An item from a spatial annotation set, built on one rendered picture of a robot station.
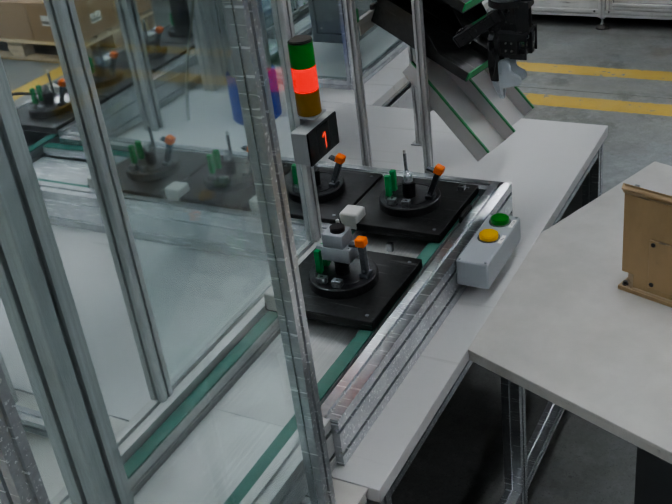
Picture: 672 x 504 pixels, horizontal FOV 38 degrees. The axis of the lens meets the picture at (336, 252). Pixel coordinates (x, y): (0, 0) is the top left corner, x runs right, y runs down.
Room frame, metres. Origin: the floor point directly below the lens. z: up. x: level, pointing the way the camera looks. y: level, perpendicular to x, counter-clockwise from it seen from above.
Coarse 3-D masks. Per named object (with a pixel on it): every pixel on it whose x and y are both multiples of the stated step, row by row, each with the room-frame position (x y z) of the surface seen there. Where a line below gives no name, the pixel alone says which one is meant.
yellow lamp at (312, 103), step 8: (296, 96) 1.86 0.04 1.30; (304, 96) 1.84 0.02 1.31; (312, 96) 1.85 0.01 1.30; (296, 104) 1.86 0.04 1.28; (304, 104) 1.84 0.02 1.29; (312, 104) 1.84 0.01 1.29; (320, 104) 1.86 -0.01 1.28; (304, 112) 1.85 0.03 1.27; (312, 112) 1.84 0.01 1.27; (320, 112) 1.86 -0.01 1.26
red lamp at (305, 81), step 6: (294, 72) 1.85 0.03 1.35; (300, 72) 1.84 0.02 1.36; (306, 72) 1.84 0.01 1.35; (312, 72) 1.85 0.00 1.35; (294, 78) 1.85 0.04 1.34; (300, 78) 1.84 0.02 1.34; (306, 78) 1.84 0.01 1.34; (312, 78) 1.85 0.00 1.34; (294, 84) 1.86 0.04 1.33; (300, 84) 1.85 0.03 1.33; (306, 84) 1.84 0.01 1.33; (312, 84) 1.85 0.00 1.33; (294, 90) 1.86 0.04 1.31; (300, 90) 1.85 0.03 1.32; (306, 90) 1.84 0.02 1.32; (312, 90) 1.85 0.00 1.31
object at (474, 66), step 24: (384, 0) 2.24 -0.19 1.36; (408, 0) 2.35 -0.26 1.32; (432, 0) 2.31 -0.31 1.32; (384, 24) 2.25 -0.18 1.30; (408, 24) 2.20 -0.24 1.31; (432, 24) 2.31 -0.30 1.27; (456, 24) 2.27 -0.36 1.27; (432, 48) 2.16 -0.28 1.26; (456, 48) 2.23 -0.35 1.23; (480, 48) 2.23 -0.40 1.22; (456, 72) 2.12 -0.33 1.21
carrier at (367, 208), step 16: (384, 176) 1.98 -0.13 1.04; (400, 176) 2.11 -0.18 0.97; (368, 192) 2.05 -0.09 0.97; (384, 192) 2.00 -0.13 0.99; (400, 192) 1.99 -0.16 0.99; (416, 192) 1.98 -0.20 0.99; (448, 192) 2.00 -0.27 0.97; (464, 192) 1.98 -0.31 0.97; (352, 208) 1.94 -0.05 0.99; (368, 208) 1.97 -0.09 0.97; (384, 208) 1.94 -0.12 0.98; (400, 208) 1.91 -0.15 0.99; (416, 208) 1.90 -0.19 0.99; (432, 208) 1.92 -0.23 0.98; (448, 208) 1.92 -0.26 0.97; (464, 208) 1.93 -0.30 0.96; (352, 224) 1.91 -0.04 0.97; (368, 224) 1.90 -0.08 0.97; (384, 224) 1.89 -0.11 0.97; (400, 224) 1.88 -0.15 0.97; (416, 224) 1.87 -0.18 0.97; (432, 224) 1.86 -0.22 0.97; (448, 224) 1.85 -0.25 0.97; (432, 240) 1.82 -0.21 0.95
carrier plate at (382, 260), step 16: (368, 256) 1.76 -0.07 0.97; (384, 256) 1.75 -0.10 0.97; (400, 256) 1.74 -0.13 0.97; (304, 272) 1.73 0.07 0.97; (384, 272) 1.69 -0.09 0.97; (400, 272) 1.68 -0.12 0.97; (416, 272) 1.69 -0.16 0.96; (304, 288) 1.67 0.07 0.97; (384, 288) 1.63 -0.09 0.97; (400, 288) 1.63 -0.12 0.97; (320, 304) 1.60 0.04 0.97; (336, 304) 1.59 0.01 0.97; (352, 304) 1.59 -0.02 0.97; (368, 304) 1.58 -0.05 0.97; (384, 304) 1.57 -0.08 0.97; (320, 320) 1.57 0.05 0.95; (336, 320) 1.55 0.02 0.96; (352, 320) 1.54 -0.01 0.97; (368, 320) 1.52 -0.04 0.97
